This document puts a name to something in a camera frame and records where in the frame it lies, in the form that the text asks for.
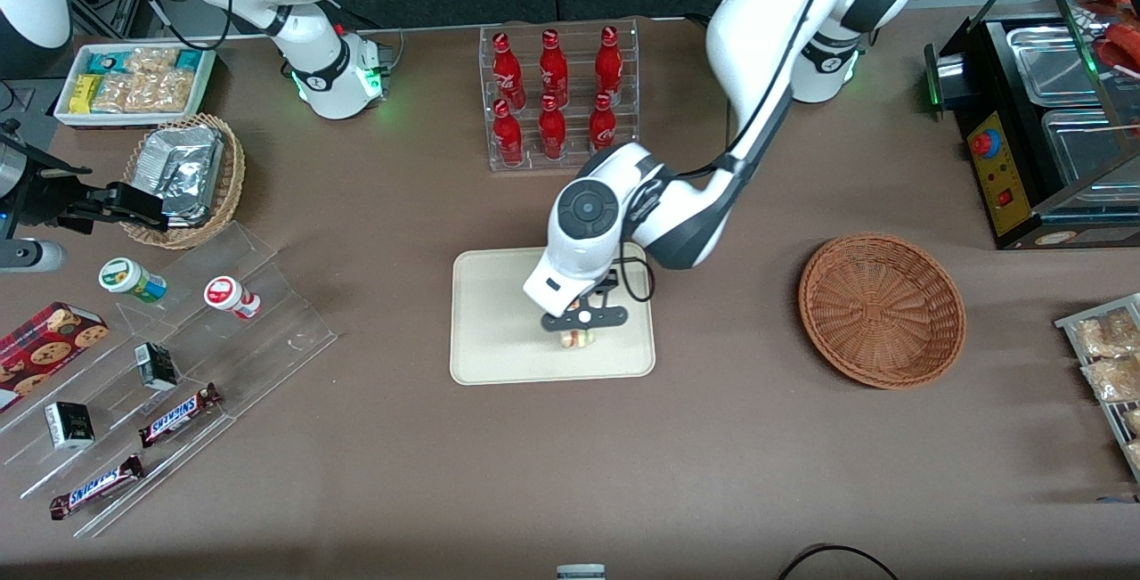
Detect clear nut snack pack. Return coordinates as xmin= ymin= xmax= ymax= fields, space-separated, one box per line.
xmin=125 ymin=46 xmax=179 ymax=75
xmin=126 ymin=70 xmax=195 ymax=114
xmin=92 ymin=74 xmax=134 ymax=113

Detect clear acrylic stepped stand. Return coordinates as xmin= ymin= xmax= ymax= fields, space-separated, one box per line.
xmin=0 ymin=222 xmax=339 ymax=538

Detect yellow snack pack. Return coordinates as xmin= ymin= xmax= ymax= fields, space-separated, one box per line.
xmin=69 ymin=74 xmax=103 ymax=114

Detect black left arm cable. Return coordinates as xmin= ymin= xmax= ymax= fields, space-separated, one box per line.
xmin=613 ymin=0 xmax=860 ymax=305

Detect white rectangular snack tray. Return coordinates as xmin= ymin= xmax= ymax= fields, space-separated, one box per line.
xmin=53 ymin=43 xmax=217 ymax=128

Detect steel warmer pan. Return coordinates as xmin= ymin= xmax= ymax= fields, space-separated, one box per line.
xmin=1005 ymin=23 xmax=1116 ymax=106
xmin=1040 ymin=108 xmax=1140 ymax=187

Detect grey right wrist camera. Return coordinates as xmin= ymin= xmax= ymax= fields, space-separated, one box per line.
xmin=0 ymin=239 xmax=69 ymax=274

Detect black food warmer cabinet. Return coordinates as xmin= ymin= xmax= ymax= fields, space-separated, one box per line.
xmin=924 ymin=0 xmax=1140 ymax=251

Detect clear acrylic bottle rack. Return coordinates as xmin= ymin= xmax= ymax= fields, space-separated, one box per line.
xmin=479 ymin=19 xmax=640 ymax=173

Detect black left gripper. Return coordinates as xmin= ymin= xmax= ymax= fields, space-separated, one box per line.
xmin=574 ymin=269 xmax=623 ymax=310

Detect red cola bottle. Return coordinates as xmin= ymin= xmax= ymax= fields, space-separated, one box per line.
xmin=492 ymin=31 xmax=526 ymax=110
xmin=538 ymin=94 xmax=568 ymax=160
xmin=594 ymin=25 xmax=624 ymax=104
xmin=589 ymin=92 xmax=618 ymax=155
xmin=538 ymin=29 xmax=571 ymax=109
xmin=493 ymin=99 xmax=525 ymax=167

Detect silver foil pack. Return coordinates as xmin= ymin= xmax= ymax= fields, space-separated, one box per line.
xmin=135 ymin=126 xmax=224 ymax=196
xmin=159 ymin=166 xmax=216 ymax=227

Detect cream plastic tray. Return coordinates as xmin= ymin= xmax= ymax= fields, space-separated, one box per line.
xmin=450 ymin=242 xmax=657 ymax=386

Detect red-lid yogurt cup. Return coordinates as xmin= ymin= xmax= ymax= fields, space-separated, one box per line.
xmin=203 ymin=275 xmax=262 ymax=321

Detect brown Snickers bar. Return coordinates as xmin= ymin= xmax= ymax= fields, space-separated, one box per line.
xmin=138 ymin=382 xmax=224 ymax=448
xmin=49 ymin=453 xmax=145 ymax=520

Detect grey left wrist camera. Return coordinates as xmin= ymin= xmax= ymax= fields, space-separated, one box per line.
xmin=541 ymin=304 xmax=630 ymax=334

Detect brown round wicker basket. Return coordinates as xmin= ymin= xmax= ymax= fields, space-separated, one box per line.
xmin=798 ymin=233 xmax=967 ymax=390

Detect green-lid yogurt cup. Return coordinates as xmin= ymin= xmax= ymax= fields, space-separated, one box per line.
xmin=98 ymin=257 xmax=167 ymax=305

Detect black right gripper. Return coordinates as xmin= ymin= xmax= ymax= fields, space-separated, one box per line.
xmin=7 ymin=143 xmax=170 ymax=233

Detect light tan wicker basket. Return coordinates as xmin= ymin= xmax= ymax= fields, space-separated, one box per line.
xmin=122 ymin=113 xmax=247 ymax=249

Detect black floor cable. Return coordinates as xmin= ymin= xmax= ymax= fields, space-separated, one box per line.
xmin=778 ymin=543 xmax=900 ymax=580

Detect red tartan cookie box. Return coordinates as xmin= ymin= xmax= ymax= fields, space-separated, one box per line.
xmin=0 ymin=301 xmax=110 ymax=412

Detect grey wire tray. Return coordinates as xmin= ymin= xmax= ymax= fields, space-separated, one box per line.
xmin=1055 ymin=293 xmax=1140 ymax=483

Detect red fried food pieces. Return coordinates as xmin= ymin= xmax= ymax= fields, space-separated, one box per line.
xmin=1073 ymin=0 xmax=1140 ymax=75

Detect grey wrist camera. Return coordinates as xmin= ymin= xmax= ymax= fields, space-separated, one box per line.
xmin=541 ymin=304 xmax=630 ymax=334
xmin=0 ymin=239 xmax=69 ymax=274

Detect small black drink carton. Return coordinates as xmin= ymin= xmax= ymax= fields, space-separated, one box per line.
xmin=45 ymin=401 xmax=95 ymax=450
xmin=134 ymin=342 xmax=179 ymax=391

